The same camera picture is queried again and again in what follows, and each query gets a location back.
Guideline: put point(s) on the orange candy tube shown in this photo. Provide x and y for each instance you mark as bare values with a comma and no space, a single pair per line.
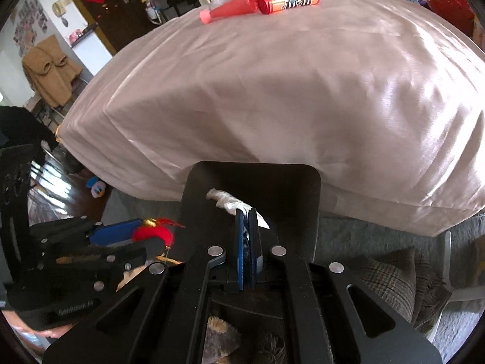
268,7

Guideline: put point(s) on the donald duck plush toy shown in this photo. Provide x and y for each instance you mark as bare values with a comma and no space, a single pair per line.
97,187

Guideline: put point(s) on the red paper cone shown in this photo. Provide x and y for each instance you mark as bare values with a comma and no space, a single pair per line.
229,9

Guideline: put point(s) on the red plastic basket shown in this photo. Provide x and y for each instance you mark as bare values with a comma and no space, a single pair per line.
456,12

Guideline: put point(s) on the red tassel ornament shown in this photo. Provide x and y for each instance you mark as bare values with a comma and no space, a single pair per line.
160,229

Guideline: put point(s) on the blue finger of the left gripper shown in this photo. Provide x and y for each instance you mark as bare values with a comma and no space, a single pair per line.
109,235

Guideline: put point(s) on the plaid grey cushion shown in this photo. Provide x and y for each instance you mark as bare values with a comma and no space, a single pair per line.
405,280

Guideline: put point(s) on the white tissue roll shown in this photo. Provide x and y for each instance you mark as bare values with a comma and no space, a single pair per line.
228,203

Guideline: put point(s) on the pink satin tablecloth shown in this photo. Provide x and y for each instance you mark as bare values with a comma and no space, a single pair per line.
384,98

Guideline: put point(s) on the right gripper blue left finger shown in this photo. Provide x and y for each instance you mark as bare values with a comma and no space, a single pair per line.
239,230

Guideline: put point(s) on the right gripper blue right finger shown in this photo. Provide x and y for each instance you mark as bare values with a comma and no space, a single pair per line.
255,253

